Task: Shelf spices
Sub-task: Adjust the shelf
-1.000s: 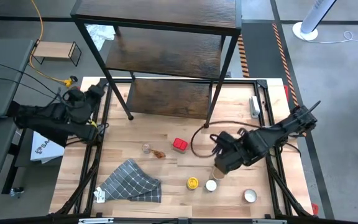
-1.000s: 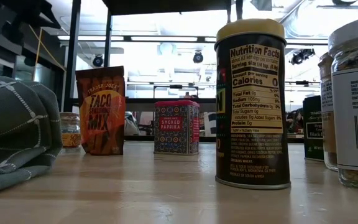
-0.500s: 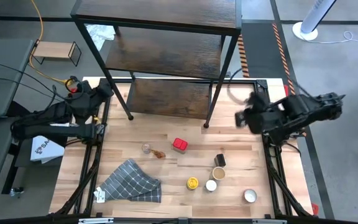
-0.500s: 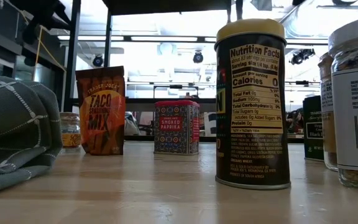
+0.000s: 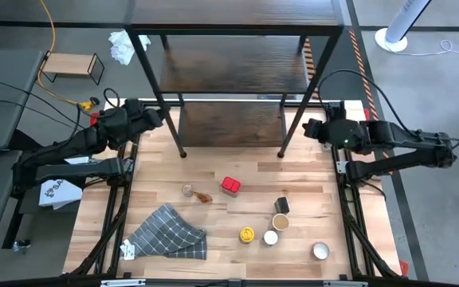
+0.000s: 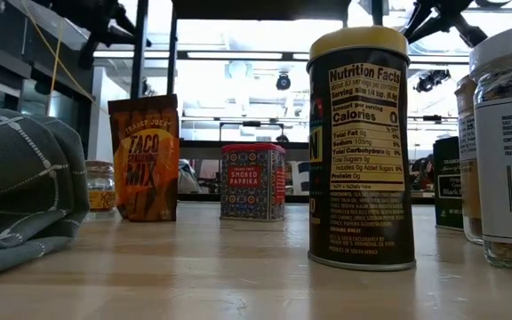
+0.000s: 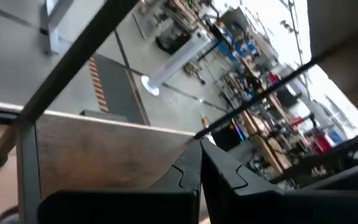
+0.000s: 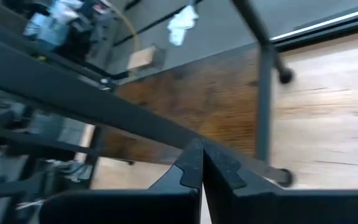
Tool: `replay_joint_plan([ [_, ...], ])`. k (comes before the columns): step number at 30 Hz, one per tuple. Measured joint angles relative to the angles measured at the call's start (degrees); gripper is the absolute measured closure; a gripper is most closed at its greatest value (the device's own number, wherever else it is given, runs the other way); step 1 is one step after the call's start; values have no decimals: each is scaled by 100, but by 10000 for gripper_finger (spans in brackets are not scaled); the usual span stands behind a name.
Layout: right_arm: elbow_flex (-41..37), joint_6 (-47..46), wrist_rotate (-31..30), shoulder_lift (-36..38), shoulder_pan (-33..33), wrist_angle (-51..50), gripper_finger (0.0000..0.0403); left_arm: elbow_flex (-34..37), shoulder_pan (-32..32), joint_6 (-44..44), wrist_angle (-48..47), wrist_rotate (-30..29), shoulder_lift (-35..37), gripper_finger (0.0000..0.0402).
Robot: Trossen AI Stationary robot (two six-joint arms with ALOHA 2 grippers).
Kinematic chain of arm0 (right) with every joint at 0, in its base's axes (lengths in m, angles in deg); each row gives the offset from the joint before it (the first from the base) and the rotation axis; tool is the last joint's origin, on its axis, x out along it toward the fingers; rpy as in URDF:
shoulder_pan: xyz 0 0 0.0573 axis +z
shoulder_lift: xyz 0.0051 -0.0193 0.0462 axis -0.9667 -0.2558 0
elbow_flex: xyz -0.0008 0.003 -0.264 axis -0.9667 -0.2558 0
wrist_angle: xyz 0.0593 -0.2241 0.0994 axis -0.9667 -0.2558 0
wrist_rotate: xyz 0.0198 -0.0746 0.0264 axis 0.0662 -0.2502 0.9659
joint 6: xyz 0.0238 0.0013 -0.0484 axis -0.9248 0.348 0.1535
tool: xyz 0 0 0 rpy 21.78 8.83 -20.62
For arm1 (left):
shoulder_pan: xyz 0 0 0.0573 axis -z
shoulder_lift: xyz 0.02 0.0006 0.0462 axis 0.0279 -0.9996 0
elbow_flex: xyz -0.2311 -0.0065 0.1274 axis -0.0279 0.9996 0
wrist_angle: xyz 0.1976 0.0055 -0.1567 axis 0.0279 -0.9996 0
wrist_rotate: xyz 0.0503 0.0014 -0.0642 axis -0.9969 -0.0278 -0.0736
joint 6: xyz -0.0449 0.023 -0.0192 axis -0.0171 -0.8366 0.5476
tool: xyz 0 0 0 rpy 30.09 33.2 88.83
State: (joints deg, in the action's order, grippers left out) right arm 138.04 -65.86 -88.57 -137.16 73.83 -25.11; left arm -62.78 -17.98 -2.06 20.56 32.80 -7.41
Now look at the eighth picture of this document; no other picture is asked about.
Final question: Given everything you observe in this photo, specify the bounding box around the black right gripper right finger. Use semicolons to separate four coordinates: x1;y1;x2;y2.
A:
203;139;358;224

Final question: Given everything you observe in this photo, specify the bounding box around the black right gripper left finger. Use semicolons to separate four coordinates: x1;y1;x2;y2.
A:
39;139;203;224

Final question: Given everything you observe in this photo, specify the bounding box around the dark wood black-frame shelf unit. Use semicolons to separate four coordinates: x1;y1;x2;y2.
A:
0;0;295;189

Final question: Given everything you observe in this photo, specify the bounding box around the crumpled white paper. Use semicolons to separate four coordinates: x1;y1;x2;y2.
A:
166;4;200;47

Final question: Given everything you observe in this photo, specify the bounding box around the small wooden wire-frame riser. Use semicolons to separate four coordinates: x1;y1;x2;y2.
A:
126;45;167;71

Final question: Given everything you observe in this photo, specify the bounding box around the yellow cable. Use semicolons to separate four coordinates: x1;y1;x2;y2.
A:
104;0;141;50

